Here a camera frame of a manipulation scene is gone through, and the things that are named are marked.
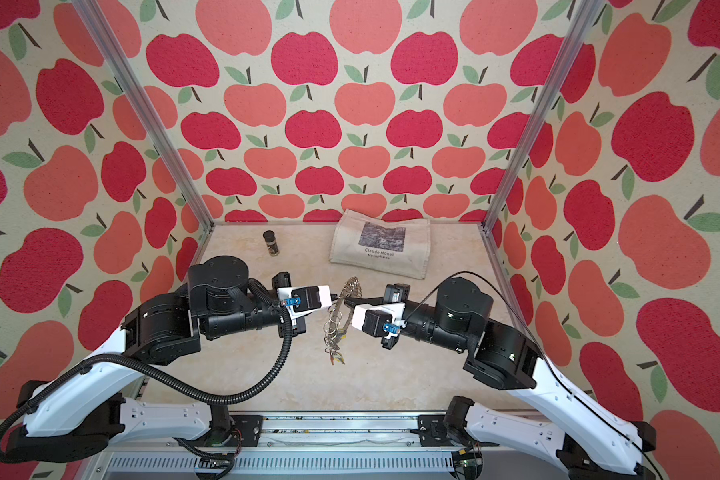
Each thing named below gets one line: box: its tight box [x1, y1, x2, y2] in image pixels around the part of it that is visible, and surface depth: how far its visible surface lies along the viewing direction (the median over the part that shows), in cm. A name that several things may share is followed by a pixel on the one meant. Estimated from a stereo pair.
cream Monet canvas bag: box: [329, 209, 431, 280], surface depth 108 cm
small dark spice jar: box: [263, 230, 280, 257], surface depth 109 cm
